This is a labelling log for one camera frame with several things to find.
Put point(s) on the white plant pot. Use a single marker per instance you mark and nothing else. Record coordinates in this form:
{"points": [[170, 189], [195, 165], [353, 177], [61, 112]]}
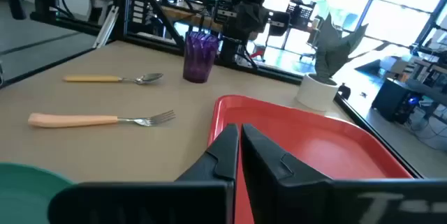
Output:
{"points": [[314, 95]]}

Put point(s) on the green snake plant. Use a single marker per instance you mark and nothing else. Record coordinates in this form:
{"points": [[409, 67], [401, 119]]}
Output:
{"points": [[331, 53]]}

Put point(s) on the white flat strip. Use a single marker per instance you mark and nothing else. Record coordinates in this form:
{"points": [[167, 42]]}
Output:
{"points": [[104, 28]]}

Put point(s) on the black table edge clamp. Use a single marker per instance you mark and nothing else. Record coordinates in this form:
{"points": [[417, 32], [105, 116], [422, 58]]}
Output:
{"points": [[344, 91]]}

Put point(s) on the green round plate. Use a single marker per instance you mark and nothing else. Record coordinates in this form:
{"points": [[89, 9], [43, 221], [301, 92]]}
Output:
{"points": [[21, 192]]}

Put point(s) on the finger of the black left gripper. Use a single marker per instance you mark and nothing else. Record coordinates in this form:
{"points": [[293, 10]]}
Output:
{"points": [[259, 18], [245, 18]]}

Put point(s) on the computer tower with blue light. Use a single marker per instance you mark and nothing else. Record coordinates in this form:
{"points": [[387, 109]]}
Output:
{"points": [[391, 100]]}

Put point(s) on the wooden workbench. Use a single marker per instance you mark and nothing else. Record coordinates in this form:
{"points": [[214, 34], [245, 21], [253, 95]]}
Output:
{"points": [[185, 16]]}

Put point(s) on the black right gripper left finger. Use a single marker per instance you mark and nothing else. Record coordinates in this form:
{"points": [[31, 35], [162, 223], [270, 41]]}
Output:
{"points": [[209, 168]]}

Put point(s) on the grey office desk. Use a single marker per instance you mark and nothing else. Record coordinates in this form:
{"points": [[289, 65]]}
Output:
{"points": [[429, 88]]}

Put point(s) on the red plastic tray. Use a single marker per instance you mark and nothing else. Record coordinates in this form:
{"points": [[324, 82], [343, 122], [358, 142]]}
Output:
{"points": [[314, 147]]}

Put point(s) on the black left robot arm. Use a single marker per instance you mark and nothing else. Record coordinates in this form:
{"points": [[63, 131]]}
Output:
{"points": [[230, 51]]}

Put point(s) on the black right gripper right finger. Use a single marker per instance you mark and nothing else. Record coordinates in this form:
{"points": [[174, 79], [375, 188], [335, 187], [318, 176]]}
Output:
{"points": [[272, 182]]}

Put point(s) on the red chair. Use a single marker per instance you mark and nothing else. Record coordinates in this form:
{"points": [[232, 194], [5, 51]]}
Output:
{"points": [[257, 54]]}

